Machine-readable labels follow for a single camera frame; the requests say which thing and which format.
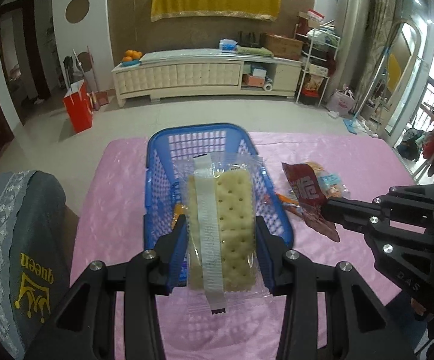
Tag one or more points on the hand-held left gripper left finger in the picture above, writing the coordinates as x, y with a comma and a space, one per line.
177, 255

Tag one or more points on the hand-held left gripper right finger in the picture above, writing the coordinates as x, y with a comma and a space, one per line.
263, 255

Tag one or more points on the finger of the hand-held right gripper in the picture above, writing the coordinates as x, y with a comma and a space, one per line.
408, 198
352, 223

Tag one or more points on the light blue snack packet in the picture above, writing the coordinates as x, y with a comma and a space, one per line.
331, 185

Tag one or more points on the yellow bun packet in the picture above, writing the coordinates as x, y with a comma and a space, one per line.
179, 212

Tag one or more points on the clear cracker packet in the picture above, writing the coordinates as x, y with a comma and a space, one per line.
235, 213

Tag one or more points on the dark red snack packet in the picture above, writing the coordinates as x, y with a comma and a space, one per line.
303, 195

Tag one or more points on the orange snack packet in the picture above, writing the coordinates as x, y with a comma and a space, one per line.
286, 200

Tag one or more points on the blue plastic basket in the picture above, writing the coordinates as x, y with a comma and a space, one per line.
198, 129

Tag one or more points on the red and black hanging clothes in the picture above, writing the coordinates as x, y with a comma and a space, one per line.
432, 150

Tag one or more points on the pink quilted tablecloth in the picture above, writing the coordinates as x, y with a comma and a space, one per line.
126, 180

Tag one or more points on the blue flat mop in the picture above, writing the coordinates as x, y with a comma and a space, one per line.
350, 127

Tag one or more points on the pink gift bag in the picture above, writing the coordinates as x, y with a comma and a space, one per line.
340, 103

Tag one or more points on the arched standing mirror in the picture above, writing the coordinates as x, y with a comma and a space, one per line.
408, 75

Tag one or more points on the white paper roll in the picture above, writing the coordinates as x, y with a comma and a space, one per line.
268, 87

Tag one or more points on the orange box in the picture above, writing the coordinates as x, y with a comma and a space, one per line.
253, 80

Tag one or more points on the patterned beige curtain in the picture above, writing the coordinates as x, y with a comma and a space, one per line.
384, 26

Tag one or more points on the red paper shopping bag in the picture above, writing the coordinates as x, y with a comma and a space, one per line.
78, 107

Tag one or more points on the cream television cabinet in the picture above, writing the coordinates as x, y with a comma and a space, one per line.
186, 75

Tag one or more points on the silver standing air conditioner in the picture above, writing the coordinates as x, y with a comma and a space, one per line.
352, 26

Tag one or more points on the brown cardboard box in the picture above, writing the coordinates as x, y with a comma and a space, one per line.
282, 47

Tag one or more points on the blue fruit plate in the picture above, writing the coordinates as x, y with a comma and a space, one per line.
130, 62

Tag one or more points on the green folded cloth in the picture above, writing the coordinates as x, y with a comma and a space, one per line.
253, 50

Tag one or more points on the glass cabinet top mat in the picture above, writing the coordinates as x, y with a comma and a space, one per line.
179, 55

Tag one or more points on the pile of oranges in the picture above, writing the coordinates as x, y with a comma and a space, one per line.
132, 55

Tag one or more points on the red white box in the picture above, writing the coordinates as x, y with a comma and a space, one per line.
310, 18

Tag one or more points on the black router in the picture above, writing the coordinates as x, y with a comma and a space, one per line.
250, 41

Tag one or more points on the blue tissue box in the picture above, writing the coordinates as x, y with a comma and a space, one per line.
228, 45

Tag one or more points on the dark wooden door frame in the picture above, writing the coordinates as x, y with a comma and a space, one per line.
42, 63

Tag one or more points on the plain round brown wall disc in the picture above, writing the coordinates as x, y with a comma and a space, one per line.
77, 8

